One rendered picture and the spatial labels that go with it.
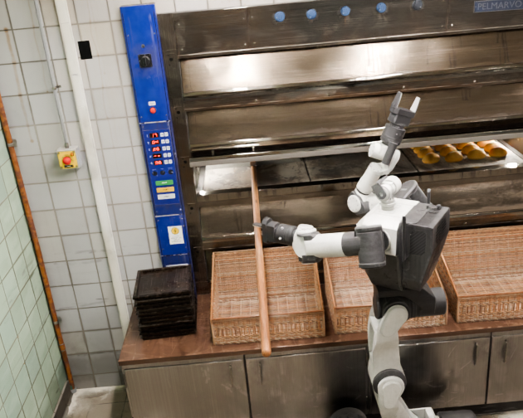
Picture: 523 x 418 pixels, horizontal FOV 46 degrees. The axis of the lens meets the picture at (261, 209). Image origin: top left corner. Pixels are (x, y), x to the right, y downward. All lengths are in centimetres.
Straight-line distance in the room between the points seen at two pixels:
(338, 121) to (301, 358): 119
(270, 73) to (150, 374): 158
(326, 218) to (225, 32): 110
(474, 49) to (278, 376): 186
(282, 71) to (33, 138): 128
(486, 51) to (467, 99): 25
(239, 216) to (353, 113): 81
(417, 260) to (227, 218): 129
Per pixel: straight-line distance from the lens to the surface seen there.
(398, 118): 258
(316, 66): 305
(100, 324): 367
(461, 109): 326
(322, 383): 318
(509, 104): 335
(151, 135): 310
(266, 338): 200
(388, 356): 265
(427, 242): 227
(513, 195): 354
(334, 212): 329
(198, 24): 302
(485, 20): 324
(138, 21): 300
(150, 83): 304
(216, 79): 303
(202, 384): 315
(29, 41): 316
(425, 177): 333
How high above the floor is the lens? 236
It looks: 23 degrees down
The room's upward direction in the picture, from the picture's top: 5 degrees counter-clockwise
